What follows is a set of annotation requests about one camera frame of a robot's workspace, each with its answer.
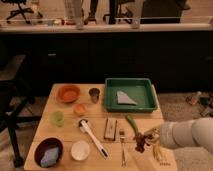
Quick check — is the dark red grape bunch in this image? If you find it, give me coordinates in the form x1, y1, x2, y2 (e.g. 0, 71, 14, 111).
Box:
134, 132, 153, 153

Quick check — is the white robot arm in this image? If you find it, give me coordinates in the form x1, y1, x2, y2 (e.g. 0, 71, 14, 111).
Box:
152, 117, 213, 155

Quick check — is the small metal cup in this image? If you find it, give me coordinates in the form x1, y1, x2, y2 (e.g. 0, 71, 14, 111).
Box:
89, 88, 100, 103

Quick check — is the small orange cup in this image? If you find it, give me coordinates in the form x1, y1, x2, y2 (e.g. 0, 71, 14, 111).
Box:
73, 104, 86, 116

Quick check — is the green plastic cup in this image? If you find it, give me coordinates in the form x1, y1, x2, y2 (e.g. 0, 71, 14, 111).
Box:
51, 111, 64, 127

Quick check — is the yellow corn cob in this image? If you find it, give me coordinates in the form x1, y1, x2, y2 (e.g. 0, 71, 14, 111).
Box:
153, 144, 164, 162

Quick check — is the green chili pepper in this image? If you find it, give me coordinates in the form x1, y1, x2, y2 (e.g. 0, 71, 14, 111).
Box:
125, 115, 139, 136

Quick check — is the metal fork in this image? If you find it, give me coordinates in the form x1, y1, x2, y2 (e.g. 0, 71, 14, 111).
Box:
119, 129, 126, 167

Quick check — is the brown rectangular block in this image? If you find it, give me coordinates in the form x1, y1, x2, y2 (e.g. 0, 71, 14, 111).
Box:
104, 118, 117, 141

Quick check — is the grey folded cloth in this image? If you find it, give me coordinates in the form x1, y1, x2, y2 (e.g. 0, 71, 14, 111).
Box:
117, 91, 137, 105

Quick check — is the green plastic tray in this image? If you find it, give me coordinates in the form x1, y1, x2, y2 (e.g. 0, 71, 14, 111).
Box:
104, 78, 157, 113

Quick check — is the orange bowl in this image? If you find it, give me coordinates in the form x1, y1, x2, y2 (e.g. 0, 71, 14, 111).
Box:
57, 85, 80, 103

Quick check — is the blue cloth in bowl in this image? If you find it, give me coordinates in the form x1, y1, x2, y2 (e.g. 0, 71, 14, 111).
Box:
40, 147, 59, 167

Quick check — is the dark maroon bowl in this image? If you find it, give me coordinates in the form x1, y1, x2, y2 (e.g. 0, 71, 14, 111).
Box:
34, 138, 63, 168

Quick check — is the black chair at left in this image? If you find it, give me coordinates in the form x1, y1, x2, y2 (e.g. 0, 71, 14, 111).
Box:
0, 39, 43, 169

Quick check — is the black office chair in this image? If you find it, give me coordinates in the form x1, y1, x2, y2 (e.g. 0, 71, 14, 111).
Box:
1, 0, 43, 24

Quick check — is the white handled kitchen tool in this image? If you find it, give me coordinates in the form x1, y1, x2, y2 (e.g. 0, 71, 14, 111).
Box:
79, 119, 109, 159

